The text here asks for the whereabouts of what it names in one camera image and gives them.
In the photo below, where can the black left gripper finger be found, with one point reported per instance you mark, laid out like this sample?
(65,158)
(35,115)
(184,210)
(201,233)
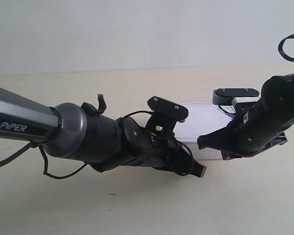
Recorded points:
(194,168)

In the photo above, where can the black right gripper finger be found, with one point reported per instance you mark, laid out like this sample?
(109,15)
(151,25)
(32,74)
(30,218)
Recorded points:
(210,139)

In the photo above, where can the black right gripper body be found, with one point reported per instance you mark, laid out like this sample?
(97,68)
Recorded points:
(246,137)

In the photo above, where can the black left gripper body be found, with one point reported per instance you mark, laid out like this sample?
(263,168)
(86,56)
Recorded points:
(146,149)

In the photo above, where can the white lidded plastic container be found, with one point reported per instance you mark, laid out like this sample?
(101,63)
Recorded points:
(203,118)

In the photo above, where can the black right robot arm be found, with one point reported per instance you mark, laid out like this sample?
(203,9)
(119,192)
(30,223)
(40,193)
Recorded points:
(276,102)

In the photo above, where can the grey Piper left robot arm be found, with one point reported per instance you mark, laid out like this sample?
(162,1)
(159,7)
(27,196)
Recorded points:
(83,133)

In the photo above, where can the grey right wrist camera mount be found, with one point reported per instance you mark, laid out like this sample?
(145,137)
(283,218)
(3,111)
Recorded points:
(239,98)

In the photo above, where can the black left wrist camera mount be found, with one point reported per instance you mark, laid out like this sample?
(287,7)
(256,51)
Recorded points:
(165,116)

